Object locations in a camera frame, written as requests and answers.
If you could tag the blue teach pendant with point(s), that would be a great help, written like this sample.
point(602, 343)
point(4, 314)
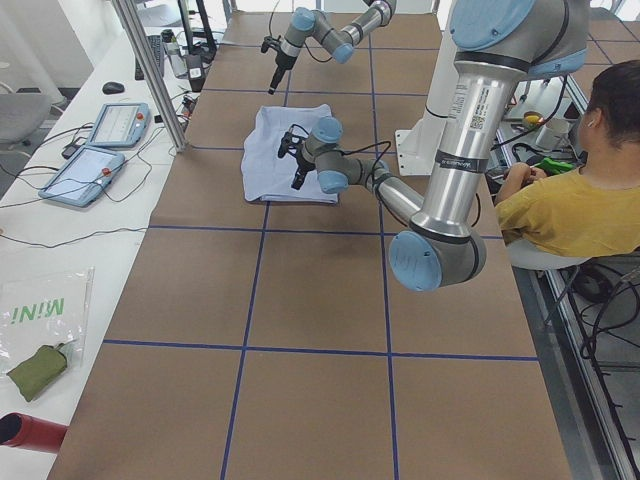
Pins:
point(84, 177)
point(119, 125)

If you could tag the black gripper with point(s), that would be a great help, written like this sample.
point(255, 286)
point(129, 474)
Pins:
point(279, 65)
point(303, 165)

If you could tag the black computer mouse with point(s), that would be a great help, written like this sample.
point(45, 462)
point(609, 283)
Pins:
point(112, 87)

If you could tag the near blue teach pendant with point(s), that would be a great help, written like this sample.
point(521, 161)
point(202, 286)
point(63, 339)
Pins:
point(84, 177)

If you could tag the light blue striped shirt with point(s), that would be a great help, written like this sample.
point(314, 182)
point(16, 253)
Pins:
point(266, 177)

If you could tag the aluminium frame post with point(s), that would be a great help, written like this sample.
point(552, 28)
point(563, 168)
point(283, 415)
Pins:
point(127, 14)

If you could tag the red bottle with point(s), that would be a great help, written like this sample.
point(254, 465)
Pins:
point(31, 433)

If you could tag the clear MINI plastic bag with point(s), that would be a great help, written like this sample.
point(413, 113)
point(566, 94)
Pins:
point(45, 310)

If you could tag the person in yellow shirt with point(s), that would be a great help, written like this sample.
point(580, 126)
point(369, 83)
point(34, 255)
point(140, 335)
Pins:
point(593, 210)

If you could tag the black power adapter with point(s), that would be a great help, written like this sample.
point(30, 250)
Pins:
point(195, 72)

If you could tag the green folded cloth pouch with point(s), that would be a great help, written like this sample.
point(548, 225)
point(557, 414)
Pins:
point(35, 374)

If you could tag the black keyboard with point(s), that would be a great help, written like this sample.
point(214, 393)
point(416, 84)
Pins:
point(157, 49)

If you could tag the far blue teach pendant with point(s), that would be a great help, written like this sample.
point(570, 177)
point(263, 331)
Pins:
point(119, 125)

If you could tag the grey office chair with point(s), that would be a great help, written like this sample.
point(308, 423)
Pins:
point(21, 115)

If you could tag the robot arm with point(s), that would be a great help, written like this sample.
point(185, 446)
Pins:
point(498, 45)
point(339, 43)

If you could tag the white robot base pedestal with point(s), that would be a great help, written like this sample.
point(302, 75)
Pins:
point(416, 148)

